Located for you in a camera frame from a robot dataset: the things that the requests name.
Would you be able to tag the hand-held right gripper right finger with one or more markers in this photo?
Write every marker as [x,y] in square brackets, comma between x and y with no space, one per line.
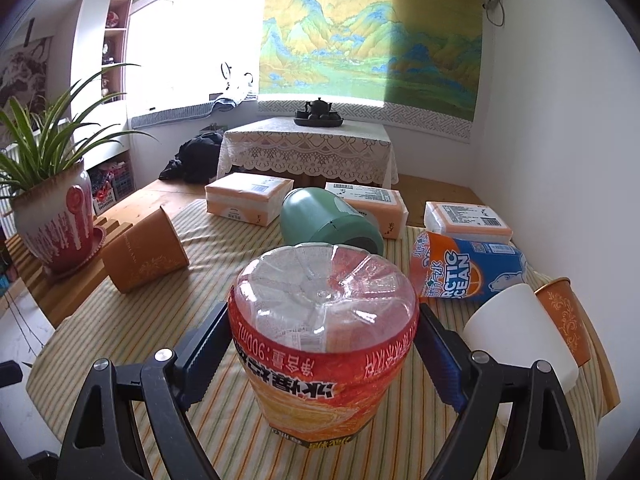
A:
[451,366]

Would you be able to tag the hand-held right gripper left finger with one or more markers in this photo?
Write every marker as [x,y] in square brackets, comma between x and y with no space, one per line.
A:
[199,360]

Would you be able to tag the orange label plastic bottle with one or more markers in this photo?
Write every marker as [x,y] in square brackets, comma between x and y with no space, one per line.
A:
[320,345]

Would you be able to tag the white paper cup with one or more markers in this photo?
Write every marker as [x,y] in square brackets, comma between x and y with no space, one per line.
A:
[520,332]

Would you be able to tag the orange paper cup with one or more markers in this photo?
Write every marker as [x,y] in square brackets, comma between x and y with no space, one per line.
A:
[142,255]
[565,320]

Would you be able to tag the green cup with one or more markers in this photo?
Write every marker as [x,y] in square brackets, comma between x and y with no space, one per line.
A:
[327,222]

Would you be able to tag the blue orange drink can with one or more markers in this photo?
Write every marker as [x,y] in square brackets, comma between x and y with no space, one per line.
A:
[467,275]

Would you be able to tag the striped tablecloth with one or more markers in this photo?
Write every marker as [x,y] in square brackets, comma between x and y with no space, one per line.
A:
[240,250]

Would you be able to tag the orange white tissue pack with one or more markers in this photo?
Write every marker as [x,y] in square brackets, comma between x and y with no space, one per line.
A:
[372,207]
[467,220]
[247,199]

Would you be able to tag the white plastic basket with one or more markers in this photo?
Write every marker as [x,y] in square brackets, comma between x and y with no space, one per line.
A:
[116,187]

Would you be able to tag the red white plant pot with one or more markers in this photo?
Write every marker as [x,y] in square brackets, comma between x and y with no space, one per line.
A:
[57,230]

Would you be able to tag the black bag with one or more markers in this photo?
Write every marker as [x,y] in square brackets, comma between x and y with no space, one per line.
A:
[195,157]

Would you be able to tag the white lace tablecloth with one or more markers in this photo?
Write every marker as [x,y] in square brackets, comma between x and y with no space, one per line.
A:
[305,152]

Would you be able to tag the blue window seat cushion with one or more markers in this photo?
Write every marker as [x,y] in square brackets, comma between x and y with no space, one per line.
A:
[185,110]

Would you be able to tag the black teapot set tray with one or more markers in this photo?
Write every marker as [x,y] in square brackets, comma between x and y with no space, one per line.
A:
[318,112]

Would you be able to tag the green spider plant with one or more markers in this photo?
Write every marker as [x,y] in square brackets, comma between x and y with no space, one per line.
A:
[37,135]

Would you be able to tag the white bookshelf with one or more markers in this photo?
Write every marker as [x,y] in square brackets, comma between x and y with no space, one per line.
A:
[107,60]

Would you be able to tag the landscape painting curtain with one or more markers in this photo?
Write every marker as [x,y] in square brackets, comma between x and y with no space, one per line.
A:
[370,35]

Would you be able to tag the black white wall scroll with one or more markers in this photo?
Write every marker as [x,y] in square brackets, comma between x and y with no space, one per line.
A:
[22,80]

